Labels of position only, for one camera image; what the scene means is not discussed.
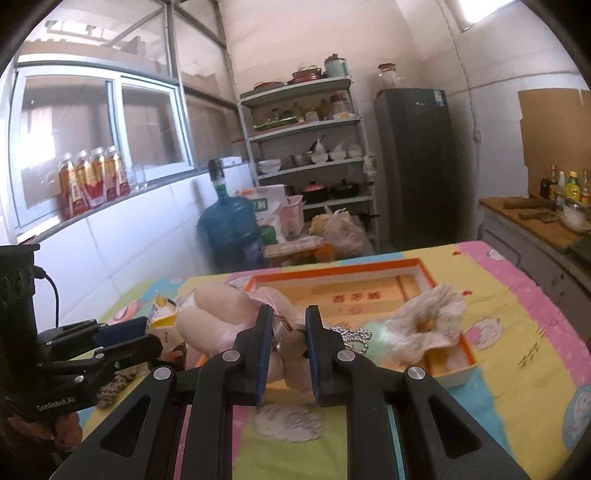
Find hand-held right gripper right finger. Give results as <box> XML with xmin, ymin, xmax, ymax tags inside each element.
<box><xmin>305</xmin><ymin>305</ymin><xmax>532</xmax><ymax>480</ymax></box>

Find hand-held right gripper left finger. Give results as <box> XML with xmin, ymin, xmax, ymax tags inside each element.
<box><xmin>48</xmin><ymin>304</ymin><xmax>275</xmax><ymax>480</ymax></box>

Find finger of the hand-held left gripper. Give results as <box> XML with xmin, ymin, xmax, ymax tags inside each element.
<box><xmin>39</xmin><ymin>316</ymin><xmax>149</xmax><ymax>352</ymax></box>
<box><xmin>76</xmin><ymin>333</ymin><xmax>164</xmax><ymax>394</ymax></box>

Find leopard print scrunchie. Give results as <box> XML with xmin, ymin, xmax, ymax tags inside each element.
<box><xmin>95</xmin><ymin>348</ymin><xmax>185</xmax><ymax>409</ymax></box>

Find yellow white barcode packet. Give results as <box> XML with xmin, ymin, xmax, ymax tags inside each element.
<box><xmin>147</xmin><ymin>295</ymin><xmax>181</xmax><ymax>340</ymax></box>

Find pink plush rabbit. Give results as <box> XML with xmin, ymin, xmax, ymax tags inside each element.
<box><xmin>178</xmin><ymin>282</ymin><xmax>375</xmax><ymax>398</ymax></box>

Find bagged mint green sponge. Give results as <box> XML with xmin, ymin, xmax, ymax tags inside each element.
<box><xmin>365</xmin><ymin>320</ymin><xmax>393</xmax><ymax>354</ymax></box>

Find orange rimmed shallow box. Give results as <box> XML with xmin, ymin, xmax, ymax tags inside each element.
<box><xmin>242</xmin><ymin>258</ymin><xmax>478</xmax><ymax>387</ymax></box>

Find white floral scrunchie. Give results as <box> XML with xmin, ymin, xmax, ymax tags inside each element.
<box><xmin>383</xmin><ymin>284</ymin><xmax>468</xmax><ymax>365</ymax></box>

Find person's left hand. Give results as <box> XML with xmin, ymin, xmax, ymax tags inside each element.
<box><xmin>0</xmin><ymin>408</ymin><xmax>84</xmax><ymax>472</ymax></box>

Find packet of dry noodles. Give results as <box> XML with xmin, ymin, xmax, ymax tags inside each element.
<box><xmin>265</xmin><ymin>237</ymin><xmax>324</xmax><ymax>259</ymax></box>

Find blue water jug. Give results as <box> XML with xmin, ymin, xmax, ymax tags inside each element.
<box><xmin>198</xmin><ymin>196</ymin><xmax>265</xmax><ymax>273</ymax></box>

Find clear plastic bag of food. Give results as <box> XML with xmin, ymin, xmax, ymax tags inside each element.
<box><xmin>309</xmin><ymin>206</ymin><xmax>368</xmax><ymax>259</ymax></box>

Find pink plastic bin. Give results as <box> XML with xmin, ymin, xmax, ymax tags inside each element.
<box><xmin>279</xmin><ymin>195</ymin><xmax>305</xmax><ymax>238</ymax></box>

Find red label tea bottle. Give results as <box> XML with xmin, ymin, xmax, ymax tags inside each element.
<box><xmin>76</xmin><ymin>150</ymin><xmax>105</xmax><ymax>210</ymax></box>
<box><xmin>90</xmin><ymin>148</ymin><xmax>118</xmax><ymax>204</ymax></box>
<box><xmin>104</xmin><ymin>145</ymin><xmax>130</xmax><ymax>198</ymax></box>
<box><xmin>59</xmin><ymin>154</ymin><xmax>90</xmax><ymax>220</ymax></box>

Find white sack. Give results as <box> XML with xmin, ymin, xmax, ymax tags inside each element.
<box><xmin>235</xmin><ymin>185</ymin><xmax>287</xmax><ymax>232</ymax></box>

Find black pot with red lid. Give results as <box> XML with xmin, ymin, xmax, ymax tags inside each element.
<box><xmin>300</xmin><ymin>181</ymin><xmax>329</xmax><ymax>204</ymax></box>

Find black wok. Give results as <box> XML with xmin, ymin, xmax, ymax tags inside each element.
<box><xmin>330</xmin><ymin>180</ymin><xmax>375</xmax><ymax>199</ymax></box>

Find grey refrigerator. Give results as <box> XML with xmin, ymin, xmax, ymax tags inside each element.
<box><xmin>373</xmin><ymin>88</ymin><xmax>462</xmax><ymax>252</ymax></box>

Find green shelf tray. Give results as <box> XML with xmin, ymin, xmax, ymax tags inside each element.
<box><xmin>253</xmin><ymin>116</ymin><xmax>300</xmax><ymax>131</ymax></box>

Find grey kitchen counter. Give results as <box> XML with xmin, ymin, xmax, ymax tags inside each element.
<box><xmin>478</xmin><ymin>203</ymin><xmax>591</xmax><ymax>324</ymax></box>

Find row of shelf jars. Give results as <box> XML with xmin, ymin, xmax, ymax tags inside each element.
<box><xmin>265</xmin><ymin>92</ymin><xmax>356</xmax><ymax>123</ymax></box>

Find white metal shelf rack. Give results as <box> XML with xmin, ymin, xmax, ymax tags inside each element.
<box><xmin>238</xmin><ymin>76</ymin><xmax>382</xmax><ymax>252</ymax></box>

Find stack of red pans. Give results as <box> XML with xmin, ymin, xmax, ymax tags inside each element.
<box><xmin>290</xmin><ymin>66</ymin><xmax>322</xmax><ymax>84</ymax></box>

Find mint green canister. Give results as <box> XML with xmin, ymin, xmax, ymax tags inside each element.
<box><xmin>323</xmin><ymin>54</ymin><xmax>350</xmax><ymax>78</ymax></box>

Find white enamel bowl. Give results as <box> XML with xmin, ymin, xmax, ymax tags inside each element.
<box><xmin>561</xmin><ymin>200</ymin><xmax>591</xmax><ymax>232</ymax></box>

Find group of condiment bottles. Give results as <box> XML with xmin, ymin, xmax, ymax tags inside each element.
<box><xmin>540</xmin><ymin>165</ymin><xmax>591</xmax><ymax>208</ymax></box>

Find black cable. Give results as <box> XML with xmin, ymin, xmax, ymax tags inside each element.
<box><xmin>34</xmin><ymin>267</ymin><xmax>61</xmax><ymax>329</ymax></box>

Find sliding window frame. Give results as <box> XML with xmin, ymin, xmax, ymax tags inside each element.
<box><xmin>9</xmin><ymin>65</ymin><xmax>195</xmax><ymax>232</ymax></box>

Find cardboard wall sheets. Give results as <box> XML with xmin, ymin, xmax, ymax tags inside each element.
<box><xmin>517</xmin><ymin>87</ymin><xmax>591</xmax><ymax>195</ymax></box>

